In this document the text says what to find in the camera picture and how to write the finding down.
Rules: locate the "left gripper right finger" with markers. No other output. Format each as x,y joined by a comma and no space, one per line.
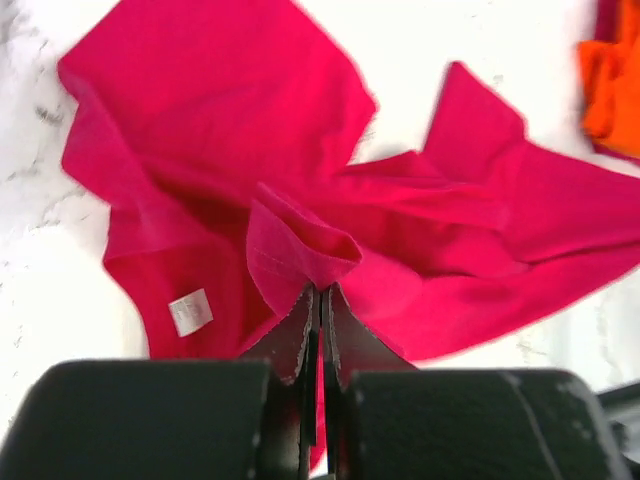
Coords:
386,419

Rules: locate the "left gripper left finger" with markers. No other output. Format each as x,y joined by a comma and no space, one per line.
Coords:
250,418

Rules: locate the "orange folded t shirt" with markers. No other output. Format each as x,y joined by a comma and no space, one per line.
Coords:
610,79

